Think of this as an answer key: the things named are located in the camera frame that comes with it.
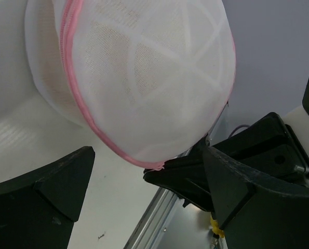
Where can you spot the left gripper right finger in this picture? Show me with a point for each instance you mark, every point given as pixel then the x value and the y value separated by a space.
pixel 254 209

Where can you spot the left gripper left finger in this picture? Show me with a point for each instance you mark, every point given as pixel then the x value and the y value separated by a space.
pixel 39 209

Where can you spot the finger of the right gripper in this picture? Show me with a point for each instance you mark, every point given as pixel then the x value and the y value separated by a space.
pixel 185 176

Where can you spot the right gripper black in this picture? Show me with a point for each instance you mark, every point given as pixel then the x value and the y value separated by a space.
pixel 270 146

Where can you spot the white mesh laundry bag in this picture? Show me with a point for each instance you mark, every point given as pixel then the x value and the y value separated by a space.
pixel 149 78

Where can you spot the yellow tag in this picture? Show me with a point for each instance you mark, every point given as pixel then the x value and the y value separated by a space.
pixel 215 228

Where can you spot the aluminium rail frame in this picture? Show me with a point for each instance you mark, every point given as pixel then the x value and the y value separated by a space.
pixel 167 224

